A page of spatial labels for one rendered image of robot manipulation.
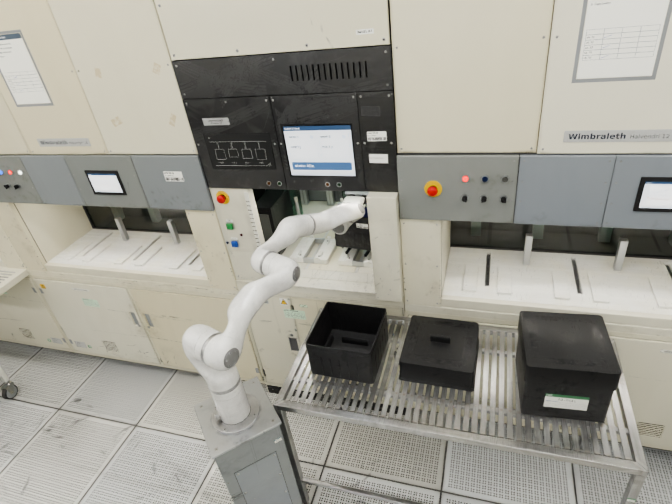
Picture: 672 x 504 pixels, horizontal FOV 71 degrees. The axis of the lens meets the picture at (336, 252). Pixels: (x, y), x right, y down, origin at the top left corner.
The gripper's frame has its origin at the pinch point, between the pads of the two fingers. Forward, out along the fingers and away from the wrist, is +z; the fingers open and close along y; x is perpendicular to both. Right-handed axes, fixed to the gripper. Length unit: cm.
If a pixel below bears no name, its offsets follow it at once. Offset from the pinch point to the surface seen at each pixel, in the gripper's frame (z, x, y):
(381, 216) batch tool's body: -37.1, 10.4, 22.2
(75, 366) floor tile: -51, -123, -206
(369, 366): -76, -35, 25
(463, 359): -64, -35, 60
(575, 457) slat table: -90, -45, 99
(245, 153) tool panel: -35, 35, -36
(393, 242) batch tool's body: -36.9, -1.8, 26.6
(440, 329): -50, -35, 48
